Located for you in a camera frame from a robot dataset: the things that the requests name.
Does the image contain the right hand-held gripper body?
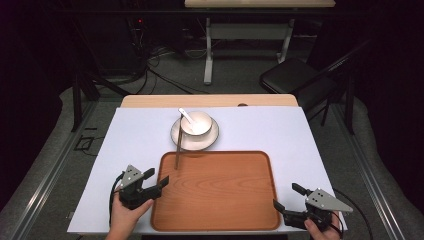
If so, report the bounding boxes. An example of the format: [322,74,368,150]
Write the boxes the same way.
[282,187,354,232]

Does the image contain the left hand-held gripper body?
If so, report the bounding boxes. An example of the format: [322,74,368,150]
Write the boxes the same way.
[118,164,162,211]

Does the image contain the person's left hand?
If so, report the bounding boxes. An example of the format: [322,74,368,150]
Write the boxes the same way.
[109,190,155,233]

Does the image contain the person's right hand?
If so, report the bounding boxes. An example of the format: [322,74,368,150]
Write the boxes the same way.
[303,213,344,240]

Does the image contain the pair of dark chopsticks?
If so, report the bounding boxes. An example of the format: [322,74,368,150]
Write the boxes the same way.
[174,113,185,171]

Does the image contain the wooden tray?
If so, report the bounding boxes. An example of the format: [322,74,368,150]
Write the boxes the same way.
[150,150,282,233]

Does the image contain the white plate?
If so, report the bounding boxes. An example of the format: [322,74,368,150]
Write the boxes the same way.
[169,116,221,152]

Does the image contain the white table sheet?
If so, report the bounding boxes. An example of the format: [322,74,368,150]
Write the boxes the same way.
[66,105,349,235]

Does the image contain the white spoon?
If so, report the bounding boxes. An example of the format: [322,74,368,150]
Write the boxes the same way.
[177,107,198,130]

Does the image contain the white bowl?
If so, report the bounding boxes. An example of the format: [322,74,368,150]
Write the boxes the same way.
[180,110,214,137]

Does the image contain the black metal stand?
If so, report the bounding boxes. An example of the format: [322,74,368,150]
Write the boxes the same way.
[70,71,132,133]

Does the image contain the black folding chair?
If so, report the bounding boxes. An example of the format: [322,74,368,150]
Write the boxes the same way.
[258,39,374,122]

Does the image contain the dark equipment with red light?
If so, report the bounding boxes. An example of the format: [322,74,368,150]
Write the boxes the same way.
[124,15,149,73]

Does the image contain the desk with white legs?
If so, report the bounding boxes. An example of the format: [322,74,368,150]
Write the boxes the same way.
[183,0,337,86]

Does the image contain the left hand-held gripper black cable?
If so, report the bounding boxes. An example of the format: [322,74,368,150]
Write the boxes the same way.
[108,172,126,228]

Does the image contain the hand-held gripper black cable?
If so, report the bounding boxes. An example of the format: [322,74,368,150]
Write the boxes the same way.
[108,172,126,228]
[331,187,375,240]

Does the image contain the right hand-held gripper black cable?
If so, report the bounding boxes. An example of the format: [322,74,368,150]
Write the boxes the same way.
[331,187,375,240]

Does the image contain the metal floor rail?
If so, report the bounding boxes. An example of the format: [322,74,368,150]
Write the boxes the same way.
[329,102,408,240]
[9,99,99,240]

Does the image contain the black floor socket frame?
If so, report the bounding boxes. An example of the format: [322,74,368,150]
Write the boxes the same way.
[73,126,98,153]

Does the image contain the black floor cables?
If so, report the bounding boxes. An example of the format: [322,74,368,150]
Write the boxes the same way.
[131,44,205,96]

